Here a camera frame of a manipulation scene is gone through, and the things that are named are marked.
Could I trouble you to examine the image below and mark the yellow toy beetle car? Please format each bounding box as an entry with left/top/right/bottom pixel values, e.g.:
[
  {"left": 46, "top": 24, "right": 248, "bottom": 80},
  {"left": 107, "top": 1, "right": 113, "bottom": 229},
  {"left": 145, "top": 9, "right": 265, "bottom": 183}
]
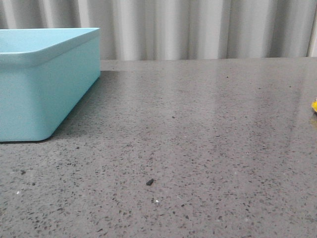
[{"left": 311, "top": 99, "right": 317, "bottom": 113}]

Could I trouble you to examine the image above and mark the small black debris piece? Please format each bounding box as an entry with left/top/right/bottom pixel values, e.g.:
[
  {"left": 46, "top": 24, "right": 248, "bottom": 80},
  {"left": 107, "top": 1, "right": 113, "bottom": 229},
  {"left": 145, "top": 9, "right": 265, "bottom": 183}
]
[{"left": 146, "top": 178, "right": 154, "bottom": 186}]

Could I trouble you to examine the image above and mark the white pleated curtain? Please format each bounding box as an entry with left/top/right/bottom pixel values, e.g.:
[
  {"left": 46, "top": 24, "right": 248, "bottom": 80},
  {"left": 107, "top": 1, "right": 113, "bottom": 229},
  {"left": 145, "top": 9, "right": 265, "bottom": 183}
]
[{"left": 0, "top": 0, "right": 317, "bottom": 60}]

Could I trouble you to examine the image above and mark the light blue plastic box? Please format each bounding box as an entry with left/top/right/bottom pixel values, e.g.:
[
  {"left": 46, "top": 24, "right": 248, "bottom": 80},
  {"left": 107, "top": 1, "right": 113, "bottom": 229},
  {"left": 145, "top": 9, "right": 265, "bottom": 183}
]
[{"left": 0, "top": 28, "right": 100, "bottom": 142}]

